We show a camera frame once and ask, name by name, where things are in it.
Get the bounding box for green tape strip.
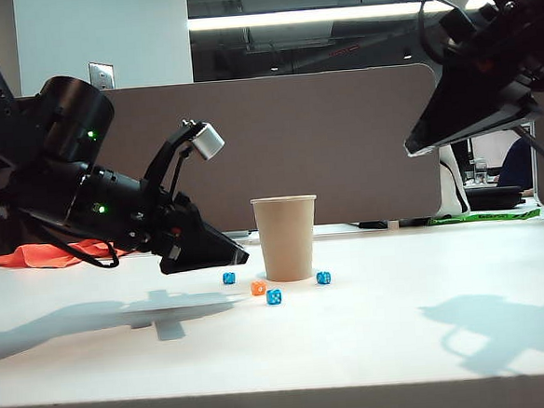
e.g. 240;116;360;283
425;208;542;227

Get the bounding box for wide grey desk partition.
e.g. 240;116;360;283
14;61;447;249

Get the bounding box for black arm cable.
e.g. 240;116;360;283
18;200;121;276
415;0;455;66

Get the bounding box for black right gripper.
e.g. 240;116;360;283
394;0;544;158

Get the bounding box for black monitor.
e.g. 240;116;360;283
452;141;471;173

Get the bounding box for white rounded object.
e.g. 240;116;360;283
437;145;472;218

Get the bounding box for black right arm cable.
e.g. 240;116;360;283
415;0;455;66

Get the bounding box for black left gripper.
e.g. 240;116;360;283
121;180;252;278

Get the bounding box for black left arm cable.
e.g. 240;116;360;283
18;200;121;276

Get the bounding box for white lit monitor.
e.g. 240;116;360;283
469;129;524;172

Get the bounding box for clear glass jar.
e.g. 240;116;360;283
471;156;490;185

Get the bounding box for seated person in blue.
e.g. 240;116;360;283
494;136;537;194

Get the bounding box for metal wall switch plate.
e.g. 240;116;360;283
88;61;116;91

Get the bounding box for orange cloth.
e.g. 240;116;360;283
0;236;132;274

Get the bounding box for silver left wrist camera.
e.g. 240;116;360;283
139;116;231;209

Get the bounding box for long ceiling light strip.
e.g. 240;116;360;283
187;0;497;33

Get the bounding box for brown paper cup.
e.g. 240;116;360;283
250;194;323;284

